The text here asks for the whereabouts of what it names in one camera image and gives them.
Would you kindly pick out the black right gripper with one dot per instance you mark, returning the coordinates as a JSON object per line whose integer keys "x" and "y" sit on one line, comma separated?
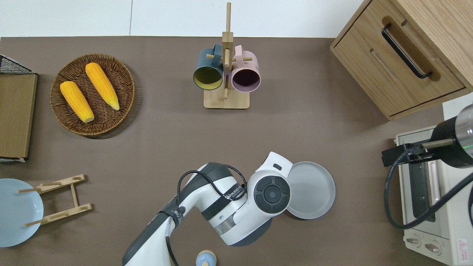
{"x": 414, "y": 153}

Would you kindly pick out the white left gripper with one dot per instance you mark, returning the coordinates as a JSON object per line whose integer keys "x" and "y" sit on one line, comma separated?
{"x": 273, "y": 164}

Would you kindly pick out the gray ceramic plate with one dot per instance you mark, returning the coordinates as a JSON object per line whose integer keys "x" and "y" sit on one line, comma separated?
{"x": 314, "y": 192}

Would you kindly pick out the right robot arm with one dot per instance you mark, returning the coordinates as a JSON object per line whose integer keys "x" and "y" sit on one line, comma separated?
{"x": 452, "y": 144}

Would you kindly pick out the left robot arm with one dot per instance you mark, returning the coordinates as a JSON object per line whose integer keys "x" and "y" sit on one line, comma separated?
{"x": 251, "y": 218}

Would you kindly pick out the light blue plate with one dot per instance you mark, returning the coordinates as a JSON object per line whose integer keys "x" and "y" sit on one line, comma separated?
{"x": 14, "y": 221}

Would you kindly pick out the wooden mug tree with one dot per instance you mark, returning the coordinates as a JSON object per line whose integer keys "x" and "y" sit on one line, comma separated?
{"x": 226, "y": 99}

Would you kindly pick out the cream toaster oven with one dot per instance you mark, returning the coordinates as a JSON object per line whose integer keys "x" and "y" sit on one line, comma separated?
{"x": 443, "y": 229}

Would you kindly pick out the wooden drawer cabinet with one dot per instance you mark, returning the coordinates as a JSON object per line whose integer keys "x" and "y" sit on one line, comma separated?
{"x": 388, "y": 74}

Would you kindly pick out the pink mug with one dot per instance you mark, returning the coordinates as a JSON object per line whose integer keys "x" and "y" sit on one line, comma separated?
{"x": 245, "y": 72}

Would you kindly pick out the teal mug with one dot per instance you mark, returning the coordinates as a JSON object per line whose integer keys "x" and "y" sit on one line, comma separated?
{"x": 207, "y": 70}

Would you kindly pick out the blue call bell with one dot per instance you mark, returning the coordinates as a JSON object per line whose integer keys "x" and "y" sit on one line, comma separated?
{"x": 206, "y": 259}

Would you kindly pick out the round brown wicker basket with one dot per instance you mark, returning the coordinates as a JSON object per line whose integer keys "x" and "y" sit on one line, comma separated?
{"x": 107, "y": 118}

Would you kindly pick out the yellow corn cob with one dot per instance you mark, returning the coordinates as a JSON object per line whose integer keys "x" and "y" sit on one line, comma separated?
{"x": 101, "y": 85}
{"x": 77, "y": 101}

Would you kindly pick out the wooden dish rack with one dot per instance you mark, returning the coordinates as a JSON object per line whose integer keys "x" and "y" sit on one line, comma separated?
{"x": 74, "y": 194}

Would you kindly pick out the wooden board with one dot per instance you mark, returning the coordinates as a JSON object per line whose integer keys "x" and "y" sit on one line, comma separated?
{"x": 14, "y": 114}

